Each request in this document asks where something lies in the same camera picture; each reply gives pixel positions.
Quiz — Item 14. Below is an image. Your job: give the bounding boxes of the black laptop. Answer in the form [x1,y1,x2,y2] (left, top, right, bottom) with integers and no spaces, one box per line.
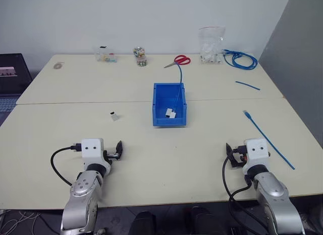
[0,53,33,127]

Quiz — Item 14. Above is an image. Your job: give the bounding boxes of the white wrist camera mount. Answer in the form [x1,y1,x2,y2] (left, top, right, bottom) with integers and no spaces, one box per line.
[81,137,112,175]
[241,137,270,175]

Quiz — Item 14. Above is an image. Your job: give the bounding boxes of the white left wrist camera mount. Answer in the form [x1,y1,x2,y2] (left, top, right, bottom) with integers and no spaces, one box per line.
[81,137,112,175]

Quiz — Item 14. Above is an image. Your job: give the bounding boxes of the white floor wires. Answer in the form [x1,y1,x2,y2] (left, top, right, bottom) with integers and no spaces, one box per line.
[0,209,41,233]

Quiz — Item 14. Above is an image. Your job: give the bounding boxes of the grey partition panel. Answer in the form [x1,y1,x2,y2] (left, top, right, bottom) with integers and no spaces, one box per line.
[257,0,323,198]

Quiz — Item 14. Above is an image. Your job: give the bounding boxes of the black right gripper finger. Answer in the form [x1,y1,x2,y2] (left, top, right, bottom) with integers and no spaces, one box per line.
[225,143,235,162]
[228,159,244,169]

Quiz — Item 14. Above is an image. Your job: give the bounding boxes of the short blue cable piece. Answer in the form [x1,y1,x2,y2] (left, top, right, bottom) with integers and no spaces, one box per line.
[235,80,261,91]

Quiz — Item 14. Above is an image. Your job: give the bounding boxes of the red handled scissors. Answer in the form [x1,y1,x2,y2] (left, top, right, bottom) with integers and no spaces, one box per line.
[164,55,192,69]

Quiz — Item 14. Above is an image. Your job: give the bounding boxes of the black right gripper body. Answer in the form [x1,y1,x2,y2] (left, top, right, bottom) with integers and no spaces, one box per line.
[231,144,247,168]

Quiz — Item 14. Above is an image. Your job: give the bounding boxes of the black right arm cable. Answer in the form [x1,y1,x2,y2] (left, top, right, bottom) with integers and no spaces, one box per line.
[222,156,268,235]

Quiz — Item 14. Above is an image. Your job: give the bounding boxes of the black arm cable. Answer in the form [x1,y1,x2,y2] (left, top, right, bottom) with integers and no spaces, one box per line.
[50,143,83,187]
[222,156,268,235]

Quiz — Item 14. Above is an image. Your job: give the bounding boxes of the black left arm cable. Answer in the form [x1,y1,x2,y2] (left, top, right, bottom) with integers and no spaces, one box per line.
[50,143,83,187]

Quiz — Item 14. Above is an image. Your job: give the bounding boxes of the glass jar of colourful beads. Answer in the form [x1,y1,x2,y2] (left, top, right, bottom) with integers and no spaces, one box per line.
[132,45,148,67]

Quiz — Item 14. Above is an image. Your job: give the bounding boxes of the clear plastic box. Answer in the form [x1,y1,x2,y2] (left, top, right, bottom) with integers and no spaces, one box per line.
[94,45,119,64]

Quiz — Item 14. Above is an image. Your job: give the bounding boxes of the thin blue cable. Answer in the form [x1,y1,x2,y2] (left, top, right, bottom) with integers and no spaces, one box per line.
[173,62,184,112]

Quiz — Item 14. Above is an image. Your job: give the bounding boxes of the blue plastic bin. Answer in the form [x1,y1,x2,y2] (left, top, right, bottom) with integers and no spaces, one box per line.
[151,82,189,128]

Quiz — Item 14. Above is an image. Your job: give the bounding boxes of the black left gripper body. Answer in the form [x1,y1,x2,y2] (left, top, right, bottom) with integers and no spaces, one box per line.
[102,149,121,162]

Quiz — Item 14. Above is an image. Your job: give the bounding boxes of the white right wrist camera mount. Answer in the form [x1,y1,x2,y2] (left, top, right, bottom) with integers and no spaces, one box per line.
[241,137,270,175]

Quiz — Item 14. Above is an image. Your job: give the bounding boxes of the long straight blue Ethernet cable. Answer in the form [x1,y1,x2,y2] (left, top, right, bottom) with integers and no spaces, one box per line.
[242,109,296,171]

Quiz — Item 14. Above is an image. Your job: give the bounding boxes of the clear bag of white parts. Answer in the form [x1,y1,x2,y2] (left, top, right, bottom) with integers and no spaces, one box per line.
[198,26,226,65]

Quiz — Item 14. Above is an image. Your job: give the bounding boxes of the dark rounded shape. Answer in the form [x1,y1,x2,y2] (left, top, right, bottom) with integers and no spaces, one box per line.
[187,205,224,235]

